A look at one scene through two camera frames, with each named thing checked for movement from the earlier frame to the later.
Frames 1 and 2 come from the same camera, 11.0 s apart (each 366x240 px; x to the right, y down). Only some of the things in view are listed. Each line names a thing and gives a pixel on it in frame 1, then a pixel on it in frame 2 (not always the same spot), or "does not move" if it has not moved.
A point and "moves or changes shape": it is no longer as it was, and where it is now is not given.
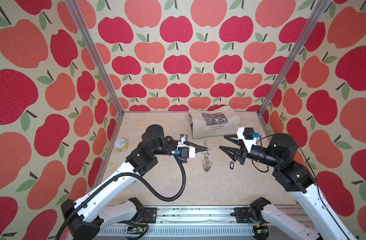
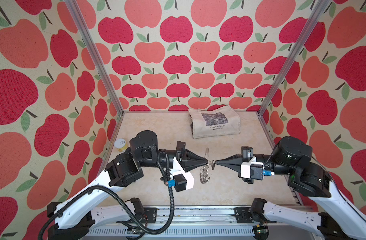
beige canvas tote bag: x=220 y=121 does not move
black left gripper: x=192 y=150 -> x=183 y=155
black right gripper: x=243 y=152 -> x=239 y=158
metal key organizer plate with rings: x=206 y=162 moves or changes shape
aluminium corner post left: x=103 y=66 does not move
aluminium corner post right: x=322 y=6 does not move
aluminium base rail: x=195 y=215 does not move
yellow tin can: x=121 y=144 does not move
